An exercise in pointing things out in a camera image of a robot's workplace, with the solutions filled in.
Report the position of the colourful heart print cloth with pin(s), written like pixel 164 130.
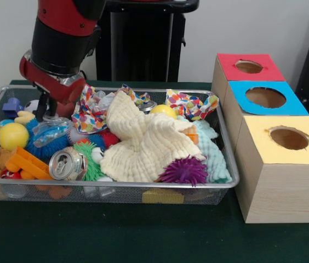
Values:
pixel 88 120

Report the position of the green spiky rubber ball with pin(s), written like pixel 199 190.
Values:
pixel 92 170

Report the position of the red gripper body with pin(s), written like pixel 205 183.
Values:
pixel 47 83

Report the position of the cream waffle cloth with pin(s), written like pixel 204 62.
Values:
pixel 143 153

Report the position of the plain yellow ball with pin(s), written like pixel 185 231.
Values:
pixel 13 136

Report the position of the blue spiky rubber ball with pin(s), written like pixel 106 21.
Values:
pixel 42 152

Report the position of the purple spiky rubber ball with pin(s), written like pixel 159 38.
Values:
pixel 183 171

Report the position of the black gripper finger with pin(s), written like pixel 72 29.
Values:
pixel 53 108
pixel 42 107

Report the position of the crushed bottle with blue label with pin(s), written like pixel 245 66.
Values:
pixel 50 134

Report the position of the light blue waffle cloth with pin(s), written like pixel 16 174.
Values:
pixel 214 153

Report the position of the long orange building brick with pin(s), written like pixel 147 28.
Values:
pixel 28 163

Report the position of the wooden box with three holes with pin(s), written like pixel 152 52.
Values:
pixel 280 191

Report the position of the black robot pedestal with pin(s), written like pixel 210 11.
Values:
pixel 143 46

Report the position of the colourful polka dot cloth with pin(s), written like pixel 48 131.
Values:
pixel 190 105

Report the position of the crushed silver drink can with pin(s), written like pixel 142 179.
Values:
pixel 67 164

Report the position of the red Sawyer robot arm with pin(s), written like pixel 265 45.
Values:
pixel 61 46

